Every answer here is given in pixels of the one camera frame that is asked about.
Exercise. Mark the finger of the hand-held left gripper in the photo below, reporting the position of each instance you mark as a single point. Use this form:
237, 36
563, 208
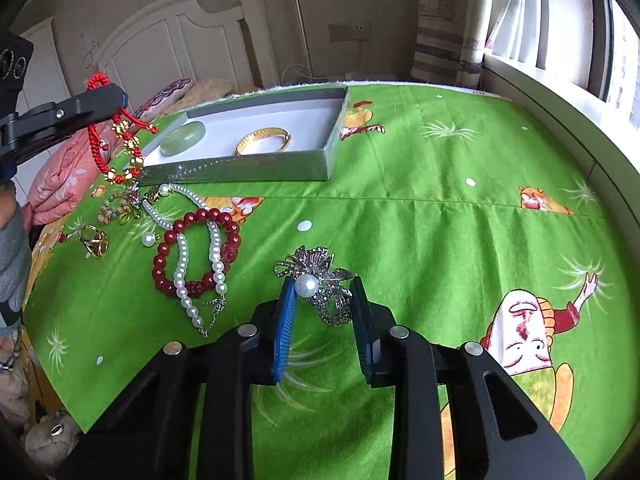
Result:
75, 107

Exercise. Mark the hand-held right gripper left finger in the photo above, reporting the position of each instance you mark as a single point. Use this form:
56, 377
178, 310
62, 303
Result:
285, 330

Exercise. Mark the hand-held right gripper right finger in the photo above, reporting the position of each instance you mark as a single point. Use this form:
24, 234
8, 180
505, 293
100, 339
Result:
362, 332

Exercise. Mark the silver brooch with pearl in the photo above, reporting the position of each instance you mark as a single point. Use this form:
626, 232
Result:
306, 286

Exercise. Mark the gold flower brooch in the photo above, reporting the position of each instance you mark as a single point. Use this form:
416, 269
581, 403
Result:
95, 246

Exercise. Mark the grey jewelry box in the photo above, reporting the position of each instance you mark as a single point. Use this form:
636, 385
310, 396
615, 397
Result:
240, 170

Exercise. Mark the person's left forearm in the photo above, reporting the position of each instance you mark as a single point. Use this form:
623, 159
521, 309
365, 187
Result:
10, 385

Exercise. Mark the person's left hand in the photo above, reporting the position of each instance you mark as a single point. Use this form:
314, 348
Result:
12, 260

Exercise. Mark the white wardrobe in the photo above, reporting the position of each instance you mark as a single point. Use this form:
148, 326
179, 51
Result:
45, 75

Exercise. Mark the pink floral blanket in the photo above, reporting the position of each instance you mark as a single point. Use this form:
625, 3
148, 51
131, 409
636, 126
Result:
65, 170

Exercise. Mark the embroidered pillow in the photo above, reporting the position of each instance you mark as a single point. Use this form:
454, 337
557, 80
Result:
165, 92

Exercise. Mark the pale green jade bangle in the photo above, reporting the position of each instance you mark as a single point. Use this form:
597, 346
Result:
170, 146

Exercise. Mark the white wooden headboard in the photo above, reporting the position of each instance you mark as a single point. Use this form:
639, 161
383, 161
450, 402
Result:
165, 40

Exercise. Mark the beige checked pillow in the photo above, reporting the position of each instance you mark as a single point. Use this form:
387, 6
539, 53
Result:
210, 91

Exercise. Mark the gold bangle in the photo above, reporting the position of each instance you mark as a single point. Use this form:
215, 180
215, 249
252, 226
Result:
245, 146

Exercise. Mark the thin white rod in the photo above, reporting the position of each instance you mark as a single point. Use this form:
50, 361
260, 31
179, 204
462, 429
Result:
302, 30

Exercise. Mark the beige fuzzy cloth with button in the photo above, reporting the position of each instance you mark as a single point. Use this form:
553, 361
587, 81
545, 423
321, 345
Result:
50, 440

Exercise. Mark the white window ledge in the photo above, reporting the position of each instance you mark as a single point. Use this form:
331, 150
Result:
550, 105

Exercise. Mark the patterned striped curtain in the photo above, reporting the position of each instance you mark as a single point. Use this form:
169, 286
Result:
440, 20

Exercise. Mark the white sheer curtain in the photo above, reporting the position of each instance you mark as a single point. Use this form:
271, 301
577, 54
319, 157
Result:
520, 10

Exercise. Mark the dark framed window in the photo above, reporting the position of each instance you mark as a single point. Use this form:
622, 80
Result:
620, 50

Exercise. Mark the beige wall socket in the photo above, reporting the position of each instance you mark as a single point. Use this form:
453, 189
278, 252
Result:
350, 31

